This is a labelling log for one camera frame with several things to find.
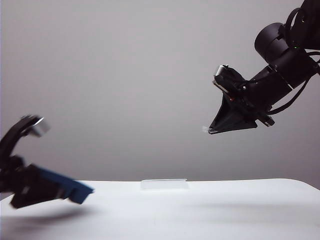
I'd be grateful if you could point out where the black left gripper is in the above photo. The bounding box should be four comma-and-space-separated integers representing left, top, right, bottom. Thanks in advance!
0, 154, 66, 210

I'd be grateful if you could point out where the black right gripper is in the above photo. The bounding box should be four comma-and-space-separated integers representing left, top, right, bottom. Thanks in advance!
208, 65, 294, 136

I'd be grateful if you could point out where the blue ice cube tray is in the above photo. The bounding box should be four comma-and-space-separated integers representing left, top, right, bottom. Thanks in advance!
32, 165, 95, 205

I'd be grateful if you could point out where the clear plastic tray lid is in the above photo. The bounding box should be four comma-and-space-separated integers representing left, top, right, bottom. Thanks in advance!
140, 178, 189, 193

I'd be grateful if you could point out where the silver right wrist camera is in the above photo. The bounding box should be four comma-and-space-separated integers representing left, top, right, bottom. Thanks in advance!
212, 64, 247, 94

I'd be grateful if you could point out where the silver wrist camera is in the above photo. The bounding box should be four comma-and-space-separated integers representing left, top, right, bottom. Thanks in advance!
19, 114, 52, 139
212, 64, 247, 94

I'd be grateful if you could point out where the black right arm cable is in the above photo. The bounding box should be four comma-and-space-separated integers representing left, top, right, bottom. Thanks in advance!
268, 48, 320, 117

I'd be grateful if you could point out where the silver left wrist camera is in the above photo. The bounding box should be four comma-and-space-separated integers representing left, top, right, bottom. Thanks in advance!
19, 114, 52, 139

